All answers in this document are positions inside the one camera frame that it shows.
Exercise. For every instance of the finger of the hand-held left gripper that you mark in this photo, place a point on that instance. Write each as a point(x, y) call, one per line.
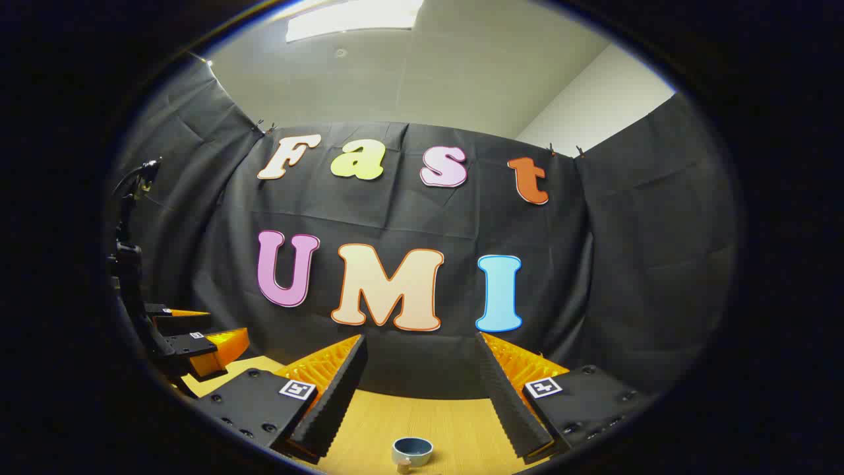
point(184, 323)
point(191, 348)

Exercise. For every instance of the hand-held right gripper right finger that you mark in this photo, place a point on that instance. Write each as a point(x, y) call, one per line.
point(511, 402)

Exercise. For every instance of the ceiling light panel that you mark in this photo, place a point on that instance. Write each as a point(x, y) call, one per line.
point(356, 16)

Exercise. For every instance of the wooden desktop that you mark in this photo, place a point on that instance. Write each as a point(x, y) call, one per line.
point(455, 429)

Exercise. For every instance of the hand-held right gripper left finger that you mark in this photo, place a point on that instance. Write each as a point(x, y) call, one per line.
point(330, 402)

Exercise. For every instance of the black backdrop cloth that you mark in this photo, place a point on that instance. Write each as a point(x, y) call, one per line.
point(395, 218)

